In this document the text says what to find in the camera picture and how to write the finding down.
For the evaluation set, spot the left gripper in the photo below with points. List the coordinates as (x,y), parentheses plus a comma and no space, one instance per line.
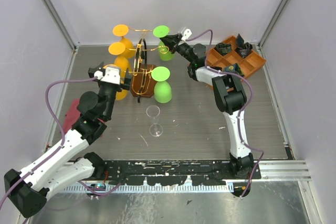
(127,83)

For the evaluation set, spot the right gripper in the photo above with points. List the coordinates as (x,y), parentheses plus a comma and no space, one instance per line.
(172,41)

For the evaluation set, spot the green goblet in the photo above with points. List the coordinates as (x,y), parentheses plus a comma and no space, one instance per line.
(162,89)
(164,52)

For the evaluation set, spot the orange goblet front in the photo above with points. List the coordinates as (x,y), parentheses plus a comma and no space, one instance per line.
(121,90)

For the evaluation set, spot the orange goblet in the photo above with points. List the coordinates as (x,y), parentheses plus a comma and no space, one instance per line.
(119,56)
(121,90)
(121,31)

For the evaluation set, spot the green goblet front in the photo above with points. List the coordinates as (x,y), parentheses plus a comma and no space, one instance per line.
(162,89)

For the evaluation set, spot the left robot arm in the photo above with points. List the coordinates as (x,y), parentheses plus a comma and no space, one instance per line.
(30,188)

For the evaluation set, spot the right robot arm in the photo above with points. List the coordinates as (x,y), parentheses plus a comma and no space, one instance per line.
(230,99)

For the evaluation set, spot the red cloth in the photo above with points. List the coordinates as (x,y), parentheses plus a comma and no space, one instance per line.
(71,116)

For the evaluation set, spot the dark rolled cloth in tray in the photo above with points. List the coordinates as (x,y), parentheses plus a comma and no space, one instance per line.
(223,48)

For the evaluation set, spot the clear champagne flute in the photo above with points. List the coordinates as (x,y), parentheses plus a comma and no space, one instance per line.
(153,113)

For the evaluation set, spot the blue yellow patterned cloth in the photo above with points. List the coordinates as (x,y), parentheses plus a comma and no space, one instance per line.
(235,68)

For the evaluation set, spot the dark folded cloth in tray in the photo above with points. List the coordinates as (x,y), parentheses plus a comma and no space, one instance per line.
(243,48)

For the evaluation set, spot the wooden compartment tray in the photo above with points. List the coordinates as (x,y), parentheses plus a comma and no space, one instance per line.
(249,65)

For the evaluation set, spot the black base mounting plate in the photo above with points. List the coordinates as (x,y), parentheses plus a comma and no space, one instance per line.
(166,172)

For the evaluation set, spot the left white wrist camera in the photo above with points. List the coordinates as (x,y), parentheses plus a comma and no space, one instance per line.
(110,74)

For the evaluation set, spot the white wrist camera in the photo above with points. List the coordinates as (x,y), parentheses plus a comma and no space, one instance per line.
(186,34)
(110,74)

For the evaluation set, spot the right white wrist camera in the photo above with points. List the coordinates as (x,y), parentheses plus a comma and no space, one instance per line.
(186,34)

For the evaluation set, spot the gold wire wine glass rack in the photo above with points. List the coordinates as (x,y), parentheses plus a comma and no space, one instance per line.
(140,66)

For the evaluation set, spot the slotted cable duct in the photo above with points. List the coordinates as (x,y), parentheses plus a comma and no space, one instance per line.
(186,188)

